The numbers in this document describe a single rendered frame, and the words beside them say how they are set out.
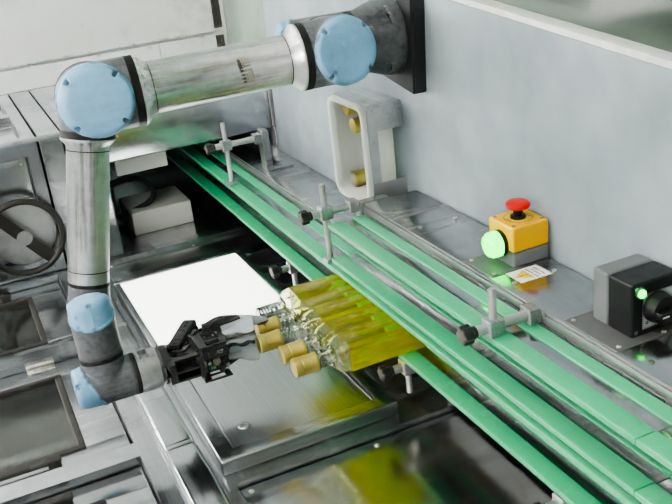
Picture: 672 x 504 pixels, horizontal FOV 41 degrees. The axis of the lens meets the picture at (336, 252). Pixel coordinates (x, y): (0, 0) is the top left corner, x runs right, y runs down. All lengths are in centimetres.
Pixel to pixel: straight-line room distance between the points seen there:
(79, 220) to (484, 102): 74
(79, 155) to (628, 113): 91
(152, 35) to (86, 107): 389
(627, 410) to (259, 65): 80
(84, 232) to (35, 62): 363
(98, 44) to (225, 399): 374
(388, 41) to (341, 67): 20
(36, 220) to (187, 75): 112
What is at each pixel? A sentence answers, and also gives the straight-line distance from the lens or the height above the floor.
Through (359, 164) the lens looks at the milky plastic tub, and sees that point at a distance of 204.
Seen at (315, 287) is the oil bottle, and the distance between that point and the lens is 179.
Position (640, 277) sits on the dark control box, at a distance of 128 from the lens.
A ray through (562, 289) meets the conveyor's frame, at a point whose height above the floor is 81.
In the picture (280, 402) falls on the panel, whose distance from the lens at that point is 173.
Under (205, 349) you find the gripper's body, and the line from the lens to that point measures 164.
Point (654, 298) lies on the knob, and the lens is 127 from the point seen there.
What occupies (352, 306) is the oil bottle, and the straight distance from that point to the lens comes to 170.
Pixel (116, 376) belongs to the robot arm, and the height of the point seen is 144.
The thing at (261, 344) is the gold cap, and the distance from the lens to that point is 165.
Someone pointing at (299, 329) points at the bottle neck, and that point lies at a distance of 168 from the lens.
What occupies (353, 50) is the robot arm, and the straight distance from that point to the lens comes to 157.
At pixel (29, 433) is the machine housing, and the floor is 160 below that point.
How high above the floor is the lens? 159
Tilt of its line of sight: 20 degrees down
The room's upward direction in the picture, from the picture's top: 106 degrees counter-clockwise
